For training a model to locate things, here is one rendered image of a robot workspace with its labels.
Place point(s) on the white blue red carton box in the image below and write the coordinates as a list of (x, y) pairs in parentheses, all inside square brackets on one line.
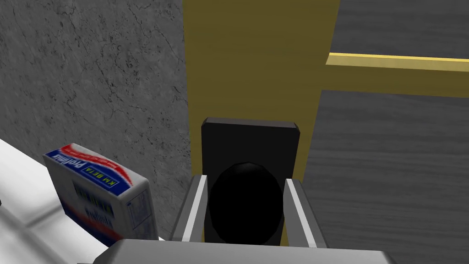
[(99, 194)]

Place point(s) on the black round door knob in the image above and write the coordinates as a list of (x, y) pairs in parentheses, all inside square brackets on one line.
[(246, 205)]

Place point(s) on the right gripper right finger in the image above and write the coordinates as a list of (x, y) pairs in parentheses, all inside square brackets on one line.
[(301, 216)]

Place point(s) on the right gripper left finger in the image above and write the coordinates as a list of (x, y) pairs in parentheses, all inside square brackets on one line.
[(191, 212)]

